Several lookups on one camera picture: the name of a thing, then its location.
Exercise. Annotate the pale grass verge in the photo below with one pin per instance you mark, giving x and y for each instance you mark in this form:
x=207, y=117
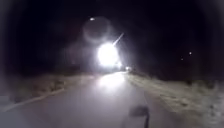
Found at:
x=40, y=86
x=180, y=96

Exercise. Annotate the grey asphalt path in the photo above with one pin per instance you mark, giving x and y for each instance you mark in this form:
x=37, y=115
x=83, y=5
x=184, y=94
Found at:
x=93, y=106

